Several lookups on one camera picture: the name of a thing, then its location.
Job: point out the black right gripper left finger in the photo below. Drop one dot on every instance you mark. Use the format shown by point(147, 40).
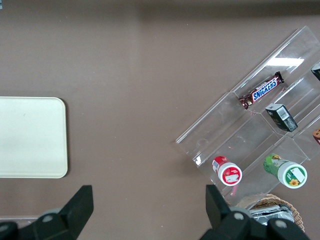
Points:
point(75, 212)

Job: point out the clear acrylic stepped stand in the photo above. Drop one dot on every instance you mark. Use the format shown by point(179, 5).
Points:
point(225, 130)

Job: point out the Snickers chocolate bar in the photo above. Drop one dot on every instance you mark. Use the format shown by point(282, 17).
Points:
point(265, 90)

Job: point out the silver foil container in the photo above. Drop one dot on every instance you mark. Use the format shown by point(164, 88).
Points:
point(272, 212)

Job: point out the light wicker basket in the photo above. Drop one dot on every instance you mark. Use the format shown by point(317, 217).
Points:
point(292, 210)

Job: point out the green label white bottle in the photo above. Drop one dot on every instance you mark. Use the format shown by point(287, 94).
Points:
point(287, 170)

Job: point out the small black box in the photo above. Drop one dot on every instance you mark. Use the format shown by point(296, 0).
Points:
point(282, 117)

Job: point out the dark small packet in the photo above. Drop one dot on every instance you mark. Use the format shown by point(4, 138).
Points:
point(316, 71)

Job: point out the red label white bottle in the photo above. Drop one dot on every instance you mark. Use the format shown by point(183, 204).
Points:
point(226, 171)

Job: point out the brown cookie box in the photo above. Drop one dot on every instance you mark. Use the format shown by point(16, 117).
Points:
point(317, 136)

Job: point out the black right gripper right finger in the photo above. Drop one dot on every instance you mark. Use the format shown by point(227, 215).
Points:
point(225, 225)

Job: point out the beige plastic tray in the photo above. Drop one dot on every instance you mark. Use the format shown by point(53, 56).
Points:
point(30, 137)

